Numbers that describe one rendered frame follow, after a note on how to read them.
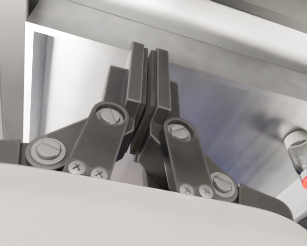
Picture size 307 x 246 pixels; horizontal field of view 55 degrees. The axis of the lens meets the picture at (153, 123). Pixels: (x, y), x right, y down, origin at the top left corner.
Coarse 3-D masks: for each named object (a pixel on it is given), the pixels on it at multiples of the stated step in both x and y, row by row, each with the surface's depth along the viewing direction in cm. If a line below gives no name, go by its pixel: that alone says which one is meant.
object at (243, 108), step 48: (48, 0) 17; (48, 48) 20; (96, 48) 20; (192, 48) 18; (48, 96) 23; (96, 96) 23; (192, 96) 22; (240, 96) 22; (288, 96) 18; (240, 144) 26; (288, 192) 31
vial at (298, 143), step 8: (288, 136) 25; (296, 136) 25; (304, 136) 24; (288, 144) 25; (296, 144) 24; (304, 144) 24; (288, 152) 25; (296, 152) 24; (304, 152) 23; (296, 160) 24; (304, 160) 23; (296, 168) 23; (304, 168) 23; (304, 176) 22
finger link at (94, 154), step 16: (96, 112) 9; (112, 112) 10; (96, 128) 9; (112, 128) 9; (80, 144) 8; (96, 144) 8; (112, 144) 9; (80, 160) 8; (96, 160) 8; (112, 160) 8; (96, 176) 8
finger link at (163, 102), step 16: (160, 64) 12; (160, 80) 11; (160, 96) 10; (176, 96) 12; (144, 112) 11; (160, 112) 10; (176, 112) 11; (144, 128) 11; (160, 128) 10; (144, 144) 11; (144, 160) 11; (160, 160) 10; (208, 160) 10; (160, 176) 10; (224, 176) 10; (224, 192) 9
